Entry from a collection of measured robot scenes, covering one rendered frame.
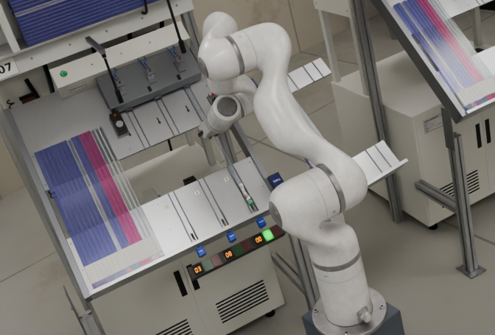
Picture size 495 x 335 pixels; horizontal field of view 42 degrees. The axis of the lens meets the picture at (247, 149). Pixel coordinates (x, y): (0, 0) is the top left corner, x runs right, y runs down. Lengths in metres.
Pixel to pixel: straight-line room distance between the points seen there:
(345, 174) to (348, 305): 0.34
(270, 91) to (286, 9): 4.09
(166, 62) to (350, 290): 1.10
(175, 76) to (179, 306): 0.89
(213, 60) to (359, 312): 0.70
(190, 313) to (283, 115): 1.30
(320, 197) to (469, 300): 1.41
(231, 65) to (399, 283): 1.59
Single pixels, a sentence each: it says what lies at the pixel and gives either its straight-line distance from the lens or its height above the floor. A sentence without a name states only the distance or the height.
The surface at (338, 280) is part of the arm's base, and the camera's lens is 1.57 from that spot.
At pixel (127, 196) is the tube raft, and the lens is 2.14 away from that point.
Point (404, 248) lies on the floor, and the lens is 3.04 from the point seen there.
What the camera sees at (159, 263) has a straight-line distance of 2.07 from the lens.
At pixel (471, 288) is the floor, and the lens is 2.80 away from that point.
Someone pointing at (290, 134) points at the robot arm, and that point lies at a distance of 1.47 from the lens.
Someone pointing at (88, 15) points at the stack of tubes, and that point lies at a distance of 2.25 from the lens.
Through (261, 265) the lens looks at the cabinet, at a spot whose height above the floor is 0.29.
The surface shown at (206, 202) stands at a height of 0.79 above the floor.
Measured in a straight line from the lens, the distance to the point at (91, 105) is 2.30.
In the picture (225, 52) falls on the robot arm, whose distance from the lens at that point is 1.52.
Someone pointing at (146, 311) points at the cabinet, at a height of 0.34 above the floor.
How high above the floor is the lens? 1.84
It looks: 26 degrees down
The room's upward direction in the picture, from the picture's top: 16 degrees counter-clockwise
